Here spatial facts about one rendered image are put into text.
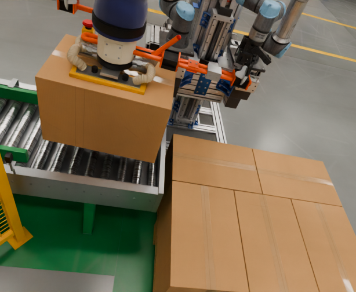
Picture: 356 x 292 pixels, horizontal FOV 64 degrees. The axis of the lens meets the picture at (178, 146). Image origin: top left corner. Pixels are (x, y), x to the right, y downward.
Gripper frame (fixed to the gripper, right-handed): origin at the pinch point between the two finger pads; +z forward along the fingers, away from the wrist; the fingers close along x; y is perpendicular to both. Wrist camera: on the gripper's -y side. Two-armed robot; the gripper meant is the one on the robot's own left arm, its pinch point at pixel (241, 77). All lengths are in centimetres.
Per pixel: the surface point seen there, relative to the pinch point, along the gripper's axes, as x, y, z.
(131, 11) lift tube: 9, 55, -21
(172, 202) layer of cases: 33, 16, 67
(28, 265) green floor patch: 60, 89, 121
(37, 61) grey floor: -139, 161, 120
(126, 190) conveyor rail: 34, 42, 63
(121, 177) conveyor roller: 24, 47, 67
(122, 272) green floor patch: 56, 33, 122
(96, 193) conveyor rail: 35, 58, 70
